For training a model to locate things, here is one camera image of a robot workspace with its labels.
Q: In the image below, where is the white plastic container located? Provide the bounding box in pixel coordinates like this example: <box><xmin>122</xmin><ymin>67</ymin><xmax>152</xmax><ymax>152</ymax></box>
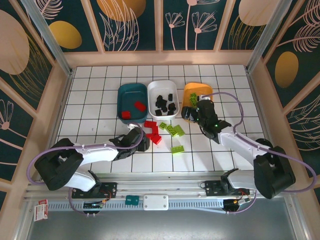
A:
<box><xmin>146</xmin><ymin>79</ymin><xmax>180</xmax><ymax>120</ymax></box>

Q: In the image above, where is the teal plastic container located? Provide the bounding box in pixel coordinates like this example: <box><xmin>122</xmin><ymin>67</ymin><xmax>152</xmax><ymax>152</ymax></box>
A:
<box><xmin>116</xmin><ymin>83</ymin><xmax>148</xmax><ymax>124</ymax></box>

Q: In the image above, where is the orange plastic container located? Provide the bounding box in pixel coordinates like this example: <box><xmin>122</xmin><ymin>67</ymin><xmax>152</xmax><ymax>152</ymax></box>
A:
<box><xmin>182</xmin><ymin>82</ymin><xmax>214</xmax><ymax>123</ymax></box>

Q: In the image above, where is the white plastic junction box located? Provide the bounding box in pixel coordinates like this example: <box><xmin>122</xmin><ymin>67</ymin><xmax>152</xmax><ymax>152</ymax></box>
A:
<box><xmin>143</xmin><ymin>193</ymin><xmax>170</xmax><ymax>212</ymax></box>

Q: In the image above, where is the black-lidded beige cup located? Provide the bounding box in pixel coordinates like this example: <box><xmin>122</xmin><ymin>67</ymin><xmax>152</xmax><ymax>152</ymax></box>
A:
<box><xmin>256</xmin><ymin>138</ymin><xmax>273</xmax><ymax>151</ymax></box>

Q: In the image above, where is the black controller board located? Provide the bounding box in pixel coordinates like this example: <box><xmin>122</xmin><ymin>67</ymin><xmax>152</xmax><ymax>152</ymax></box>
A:
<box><xmin>223</xmin><ymin>199</ymin><xmax>242</xmax><ymax>215</ymax></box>
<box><xmin>83</xmin><ymin>201</ymin><xmax>105</xmax><ymax>216</ymax></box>

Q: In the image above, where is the red white paper box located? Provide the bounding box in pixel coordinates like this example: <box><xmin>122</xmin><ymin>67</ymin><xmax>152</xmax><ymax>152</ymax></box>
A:
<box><xmin>33</xmin><ymin>198</ymin><xmax>50</xmax><ymax>222</ymax></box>

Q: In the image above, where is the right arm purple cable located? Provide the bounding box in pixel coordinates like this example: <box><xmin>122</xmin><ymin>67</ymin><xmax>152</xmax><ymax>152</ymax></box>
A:
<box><xmin>201</xmin><ymin>91</ymin><xmax>318</xmax><ymax>215</ymax></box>

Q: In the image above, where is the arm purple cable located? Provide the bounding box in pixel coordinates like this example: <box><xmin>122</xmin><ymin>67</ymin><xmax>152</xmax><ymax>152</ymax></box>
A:
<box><xmin>26</xmin><ymin>121</ymin><xmax>145</xmax><ymax>216</ymax></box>
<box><xmin>201</xmin><ymin>91</ymin><xmax>318</xmax><ymax>215</ymax></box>

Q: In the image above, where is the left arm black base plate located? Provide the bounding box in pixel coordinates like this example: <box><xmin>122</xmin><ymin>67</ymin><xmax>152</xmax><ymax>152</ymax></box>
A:
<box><xmin>71</xmin><ymin>181</ymin><xmax>118</xmax><ymax>200</ymax></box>

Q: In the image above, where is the aluminium mounting rail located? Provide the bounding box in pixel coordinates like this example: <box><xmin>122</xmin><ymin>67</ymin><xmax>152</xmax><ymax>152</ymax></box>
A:
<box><xmin>23</xmin><ymin>173</ymin><xmax>297</xmax><ymax>201</ymax></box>

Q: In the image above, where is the aluminium side rail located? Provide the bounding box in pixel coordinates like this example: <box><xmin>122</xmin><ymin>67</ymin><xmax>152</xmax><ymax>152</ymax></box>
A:
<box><xmin>246</xmin><ymin>71</ymin><xmax>283</xmax><ymax>177</ymax></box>
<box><xmin>39</xmin><ymin>71</ymin><xmax>75</xmax><ymax>181</ymax></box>

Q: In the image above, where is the grey slotted cable duct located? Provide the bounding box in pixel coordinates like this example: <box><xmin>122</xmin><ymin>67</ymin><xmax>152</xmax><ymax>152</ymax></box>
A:
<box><xmin>47</xmin><ymin>199</ymin><xmax>226</xmax><ymax>212</ymax></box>

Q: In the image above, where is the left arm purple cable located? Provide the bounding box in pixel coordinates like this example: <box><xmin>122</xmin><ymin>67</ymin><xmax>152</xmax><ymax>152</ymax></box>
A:
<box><xmin>26</xmin><ymin>121</ymin><xmax>145</xmax><ymax>216</ymax></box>

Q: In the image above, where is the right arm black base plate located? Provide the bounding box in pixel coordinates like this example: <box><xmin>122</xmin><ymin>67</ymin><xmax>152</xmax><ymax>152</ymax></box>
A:
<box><xmin>204</xmin><ymin>179</ymin><xmax>251</xmax><ymax>199</ymax></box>

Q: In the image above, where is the aluminium corner post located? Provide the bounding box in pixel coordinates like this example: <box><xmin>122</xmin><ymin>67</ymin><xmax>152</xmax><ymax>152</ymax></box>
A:
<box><xmin>246</xmin><ymin>0</ymin><xmax>291</xmax><ymax>73</ymax></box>
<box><xmin>19</xmin><ymin>0</ymin><xmax>74</xmax><ymax>76</ymax></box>

